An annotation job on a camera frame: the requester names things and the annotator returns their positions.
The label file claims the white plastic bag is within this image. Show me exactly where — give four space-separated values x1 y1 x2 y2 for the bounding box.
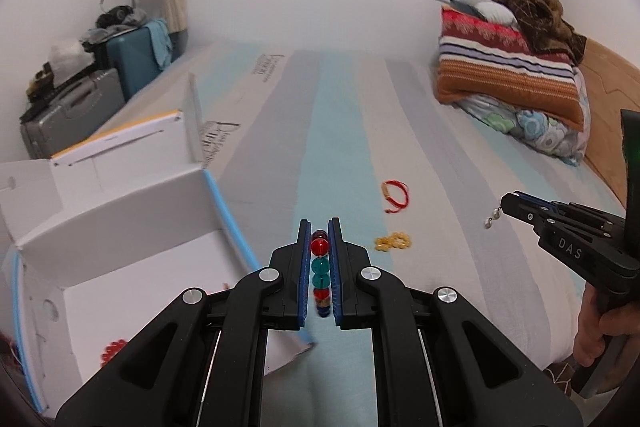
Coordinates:
48 39 96 85

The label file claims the grey suitcase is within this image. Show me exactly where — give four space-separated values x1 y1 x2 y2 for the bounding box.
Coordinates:
20 68 126 160

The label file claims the white cardboard box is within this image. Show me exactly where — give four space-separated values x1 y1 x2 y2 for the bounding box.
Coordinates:
0 72 318 418

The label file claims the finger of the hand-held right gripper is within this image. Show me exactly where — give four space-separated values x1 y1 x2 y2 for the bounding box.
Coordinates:
515 191 625 234
501 193 557 233

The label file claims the blue suitcase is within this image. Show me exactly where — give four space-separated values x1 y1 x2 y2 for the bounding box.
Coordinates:
102 24 173 102

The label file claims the grey pillow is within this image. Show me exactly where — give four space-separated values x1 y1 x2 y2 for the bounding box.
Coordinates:
450 0 518 25

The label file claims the yellow bead bracelet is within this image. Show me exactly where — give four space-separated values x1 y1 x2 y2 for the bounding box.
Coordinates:
375 232 413 252

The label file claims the small red string bracelet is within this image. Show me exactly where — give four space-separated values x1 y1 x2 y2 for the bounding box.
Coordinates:
381 179 411 214

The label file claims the brown blanket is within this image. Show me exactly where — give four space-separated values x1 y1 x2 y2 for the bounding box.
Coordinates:
487 0 588 65

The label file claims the light blue cloth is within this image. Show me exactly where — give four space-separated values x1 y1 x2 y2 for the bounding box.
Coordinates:
145 19 173 70

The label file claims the multicolour glass bead bracelet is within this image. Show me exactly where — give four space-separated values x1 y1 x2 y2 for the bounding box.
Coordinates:
310 231 332 319

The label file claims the person's right hand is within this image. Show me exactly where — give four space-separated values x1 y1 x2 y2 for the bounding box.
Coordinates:
572 288 640 368

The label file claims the floral pillow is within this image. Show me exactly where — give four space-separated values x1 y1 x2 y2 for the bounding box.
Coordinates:
455 67 593 166

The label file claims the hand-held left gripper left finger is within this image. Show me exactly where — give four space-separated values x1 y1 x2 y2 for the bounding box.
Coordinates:
55 219 313 427

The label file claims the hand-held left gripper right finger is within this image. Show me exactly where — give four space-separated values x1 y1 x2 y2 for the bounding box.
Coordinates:
327 217 583 427

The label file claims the wooden bed headboard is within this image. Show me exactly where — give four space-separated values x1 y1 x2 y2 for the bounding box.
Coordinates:
575 37 640 208

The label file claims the striped bed sheet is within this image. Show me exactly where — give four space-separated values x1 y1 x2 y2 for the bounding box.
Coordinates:
97 38 628 427

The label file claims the dark clutter on suitcase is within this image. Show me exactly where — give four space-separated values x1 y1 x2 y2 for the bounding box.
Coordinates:
26 62 56 102

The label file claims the red bead bracelet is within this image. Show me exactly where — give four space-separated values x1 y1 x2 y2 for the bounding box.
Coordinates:
100 339 128 365

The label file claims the black bag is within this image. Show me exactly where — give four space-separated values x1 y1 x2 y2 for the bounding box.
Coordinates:
95 5 146 30

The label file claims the striped folded blanket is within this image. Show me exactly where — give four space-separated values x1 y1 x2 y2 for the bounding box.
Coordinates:
432 4 586 130

